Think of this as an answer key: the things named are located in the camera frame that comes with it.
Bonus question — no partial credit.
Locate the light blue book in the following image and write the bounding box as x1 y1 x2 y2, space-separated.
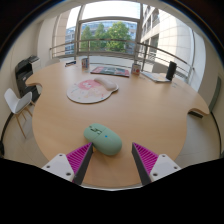
141 70 172 83

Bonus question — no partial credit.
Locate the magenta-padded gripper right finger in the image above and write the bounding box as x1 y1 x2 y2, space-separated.
131 142 183 186

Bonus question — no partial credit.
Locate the white chair with wooden legs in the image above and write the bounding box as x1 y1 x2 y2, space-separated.
3 87 36 139

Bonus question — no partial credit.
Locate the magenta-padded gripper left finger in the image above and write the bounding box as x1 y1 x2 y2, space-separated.
41 142 94 186

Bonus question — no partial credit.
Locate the round pink-white mouse pad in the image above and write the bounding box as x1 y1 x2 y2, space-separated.
66 77 120 105

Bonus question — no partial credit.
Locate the metal window railing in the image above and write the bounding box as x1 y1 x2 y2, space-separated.
49 39 195 84

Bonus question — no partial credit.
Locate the mint green computer mouse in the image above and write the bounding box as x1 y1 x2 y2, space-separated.
83 123 123 156

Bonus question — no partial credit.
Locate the black office printer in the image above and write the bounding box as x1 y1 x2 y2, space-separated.
14 54 43 103

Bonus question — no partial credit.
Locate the black cylinder speaker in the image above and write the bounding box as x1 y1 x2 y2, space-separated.
165 60 178 82

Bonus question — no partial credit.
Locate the dark blue stapler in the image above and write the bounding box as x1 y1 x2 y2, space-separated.
64 60 78 68

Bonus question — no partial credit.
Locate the red and dark magazine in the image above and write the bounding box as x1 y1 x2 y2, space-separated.
90 65 131 78

